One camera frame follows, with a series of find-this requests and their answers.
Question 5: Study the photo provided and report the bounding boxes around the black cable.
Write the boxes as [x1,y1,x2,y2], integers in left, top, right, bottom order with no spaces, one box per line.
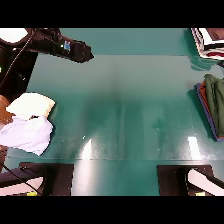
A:
[0,29,38,88]

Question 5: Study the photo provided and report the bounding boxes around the blue garment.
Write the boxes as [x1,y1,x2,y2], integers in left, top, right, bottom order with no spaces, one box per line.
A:
[193,82,224,143]

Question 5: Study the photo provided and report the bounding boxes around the brown garment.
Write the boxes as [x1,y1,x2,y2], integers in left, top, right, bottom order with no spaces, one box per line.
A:
[0,94,16,132]

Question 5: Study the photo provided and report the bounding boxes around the heap of clothes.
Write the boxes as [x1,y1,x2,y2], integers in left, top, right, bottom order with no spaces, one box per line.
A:
[190,27,224,62]

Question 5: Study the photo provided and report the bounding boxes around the cream garment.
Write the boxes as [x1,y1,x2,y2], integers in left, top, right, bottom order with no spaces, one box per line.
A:
[5,92,57,121]

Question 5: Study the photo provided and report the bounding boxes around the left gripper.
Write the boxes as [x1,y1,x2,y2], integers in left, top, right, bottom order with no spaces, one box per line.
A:
[71,41,95,64]

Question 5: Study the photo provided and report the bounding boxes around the green garment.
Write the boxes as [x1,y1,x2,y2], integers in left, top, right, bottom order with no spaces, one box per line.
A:
[203,73,224,139]

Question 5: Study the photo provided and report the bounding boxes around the white garment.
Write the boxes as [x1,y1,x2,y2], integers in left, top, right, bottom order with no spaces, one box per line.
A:
[0,115,55,157]

